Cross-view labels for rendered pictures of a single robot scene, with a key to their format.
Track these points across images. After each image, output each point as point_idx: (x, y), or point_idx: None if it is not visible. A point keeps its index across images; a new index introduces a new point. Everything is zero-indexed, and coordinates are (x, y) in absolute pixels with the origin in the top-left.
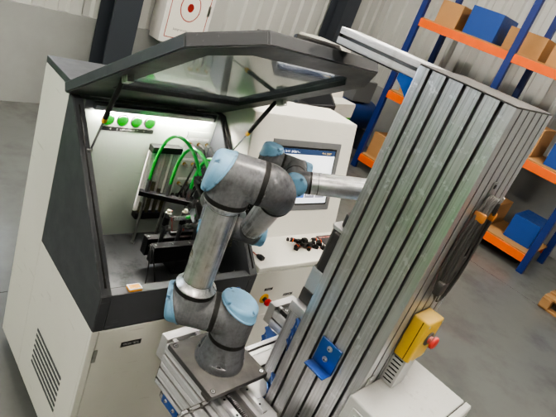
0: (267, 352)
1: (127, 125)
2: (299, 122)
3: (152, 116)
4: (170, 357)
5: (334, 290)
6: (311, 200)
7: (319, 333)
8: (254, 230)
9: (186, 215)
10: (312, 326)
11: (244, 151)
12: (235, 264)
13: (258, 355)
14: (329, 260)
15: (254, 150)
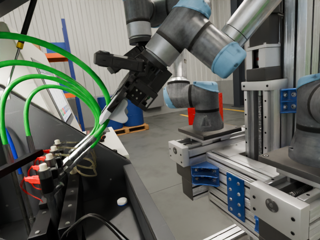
0: (241, 159)
1: None
2: (29, 43)
3: None
4: (318, 216)
5: (316, 27)
6: (69, 112)
7: (317, 70)
8: (265, 19)
9: (92, 135)
10: (312, 70)
11: (23, 74)
12: (107, 173)
13: (248, 163)
14: (307, 5)
15: (31, 69)
